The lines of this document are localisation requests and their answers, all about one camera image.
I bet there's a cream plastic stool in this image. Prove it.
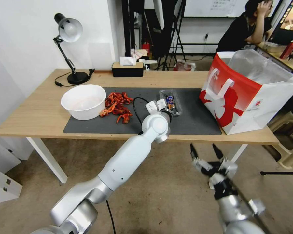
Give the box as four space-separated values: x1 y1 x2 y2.
267 111 293 170

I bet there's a wooden table with white legs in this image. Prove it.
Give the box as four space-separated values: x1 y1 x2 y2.
0 69 280 184

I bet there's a red drink can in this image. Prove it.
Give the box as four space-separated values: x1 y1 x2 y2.
279 40 293 60

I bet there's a person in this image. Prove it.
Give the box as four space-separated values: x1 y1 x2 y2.
216 0 274 53

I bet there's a black tripod leg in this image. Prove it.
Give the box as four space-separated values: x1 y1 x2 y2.
259 170 293 176

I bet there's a black monitor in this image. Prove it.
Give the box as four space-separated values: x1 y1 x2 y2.
270 0 293 46

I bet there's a clear plastic takeout container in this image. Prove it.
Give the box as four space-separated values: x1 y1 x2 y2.
159 88 183 117

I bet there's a black light stand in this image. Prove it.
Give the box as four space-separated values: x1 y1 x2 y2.
157 0 187 71

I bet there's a black lamp cable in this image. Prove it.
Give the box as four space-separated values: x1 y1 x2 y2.
54 69 95 87

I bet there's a yellow-edged side table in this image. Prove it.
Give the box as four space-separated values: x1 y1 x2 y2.
255 43 293 79

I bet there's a black desk lamp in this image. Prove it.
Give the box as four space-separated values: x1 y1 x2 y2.
53 13 89 85

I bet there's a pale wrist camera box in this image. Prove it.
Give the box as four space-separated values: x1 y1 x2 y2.
209 172 228 189

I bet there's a white cabinet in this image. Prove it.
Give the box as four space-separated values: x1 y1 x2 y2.
0 133 35 206

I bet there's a red plastic bag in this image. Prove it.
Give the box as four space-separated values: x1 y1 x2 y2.
174 59 196 72

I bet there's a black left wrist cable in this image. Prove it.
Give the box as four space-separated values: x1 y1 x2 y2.
133 97 150 135

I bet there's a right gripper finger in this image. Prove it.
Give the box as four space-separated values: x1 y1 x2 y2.
211 143 238 176
189 143 212 174

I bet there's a black wooden-lid tissue box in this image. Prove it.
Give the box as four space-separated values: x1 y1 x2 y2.
111 61 145 78

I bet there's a red crayfish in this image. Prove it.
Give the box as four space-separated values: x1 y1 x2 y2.
112 105 132 115
116 113 134 124
105 92 122 108
99 102 118 118
121 92 134 105

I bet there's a white tissue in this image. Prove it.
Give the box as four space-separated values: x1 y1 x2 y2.
119 56 137 67

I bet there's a white paper bowl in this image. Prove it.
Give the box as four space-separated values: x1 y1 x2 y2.
60 84 107 121

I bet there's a whiteboard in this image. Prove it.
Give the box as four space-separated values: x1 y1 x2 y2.
182 0 281 18

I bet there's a red white takeout bag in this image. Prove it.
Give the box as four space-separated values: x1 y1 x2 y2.
198 49 293 135

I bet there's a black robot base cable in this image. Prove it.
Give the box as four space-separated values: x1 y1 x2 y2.
105 199 117 234

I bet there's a dark grey table mat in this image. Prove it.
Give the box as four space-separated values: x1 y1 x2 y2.
63 87 222 136

